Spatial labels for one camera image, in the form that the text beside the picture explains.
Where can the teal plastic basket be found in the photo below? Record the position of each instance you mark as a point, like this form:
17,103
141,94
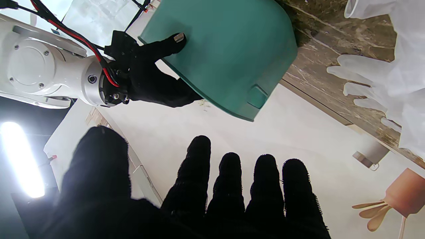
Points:
225,56

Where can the translucent white disposable glove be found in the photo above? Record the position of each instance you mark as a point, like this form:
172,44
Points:
408,26
365,66

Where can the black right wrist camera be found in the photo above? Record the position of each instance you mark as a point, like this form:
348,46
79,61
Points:
121,43

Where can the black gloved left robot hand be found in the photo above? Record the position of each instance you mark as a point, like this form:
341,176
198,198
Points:
99,186

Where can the black clamp stand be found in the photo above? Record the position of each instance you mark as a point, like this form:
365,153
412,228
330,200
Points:
145,9

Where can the terracotta utensil pot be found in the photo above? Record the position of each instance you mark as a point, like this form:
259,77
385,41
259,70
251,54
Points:
405,192

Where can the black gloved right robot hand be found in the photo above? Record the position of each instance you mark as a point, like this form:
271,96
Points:
149,79

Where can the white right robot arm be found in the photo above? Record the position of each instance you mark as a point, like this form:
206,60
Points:
33,66

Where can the grey mug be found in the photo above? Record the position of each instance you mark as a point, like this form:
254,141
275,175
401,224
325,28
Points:
373,152

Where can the bright studio lamp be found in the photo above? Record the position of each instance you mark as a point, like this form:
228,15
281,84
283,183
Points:
23,159

